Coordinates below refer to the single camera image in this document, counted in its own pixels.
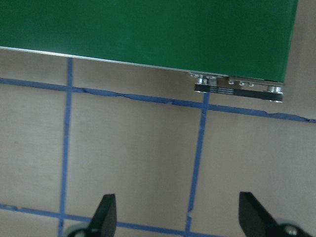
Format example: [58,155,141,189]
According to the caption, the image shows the green conveyor belt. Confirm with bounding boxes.
[0,0,301,103]

